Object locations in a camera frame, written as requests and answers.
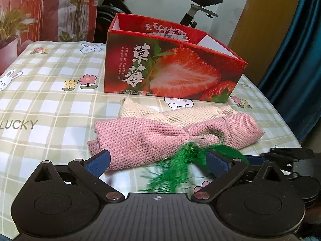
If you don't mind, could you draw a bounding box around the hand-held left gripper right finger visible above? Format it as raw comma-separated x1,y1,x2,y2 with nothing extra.
192,149,288,204

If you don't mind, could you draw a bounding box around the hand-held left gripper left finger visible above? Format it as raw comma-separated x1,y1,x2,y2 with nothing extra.
33,149,126,204

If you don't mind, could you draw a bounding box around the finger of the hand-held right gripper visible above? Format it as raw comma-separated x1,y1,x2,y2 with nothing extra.
260,147,315,161
244,156,302,179

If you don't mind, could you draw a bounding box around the green fringe tassel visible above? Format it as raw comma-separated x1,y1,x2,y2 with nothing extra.
139,141,250,194

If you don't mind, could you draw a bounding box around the pink knitted cloth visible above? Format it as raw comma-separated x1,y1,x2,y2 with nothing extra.
87,112,265,173

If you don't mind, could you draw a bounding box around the red strawberry print cardboard box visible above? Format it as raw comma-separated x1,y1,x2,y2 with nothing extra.
104,12,249,105

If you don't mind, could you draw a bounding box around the cream knitted cloth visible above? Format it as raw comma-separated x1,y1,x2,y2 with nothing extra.
119,97,237,125

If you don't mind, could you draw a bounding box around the checked cartoon print tablecloth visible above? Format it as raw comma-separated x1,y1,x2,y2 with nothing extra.
0,40,307,241

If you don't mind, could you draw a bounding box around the blue curtain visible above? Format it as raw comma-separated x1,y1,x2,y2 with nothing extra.
258,0,321,141

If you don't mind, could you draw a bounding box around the yellow wooden door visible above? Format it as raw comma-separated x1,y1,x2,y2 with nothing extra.
227,0,305,56

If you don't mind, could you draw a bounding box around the black exercise bike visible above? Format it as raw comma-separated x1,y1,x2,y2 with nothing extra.
96,0,223,44

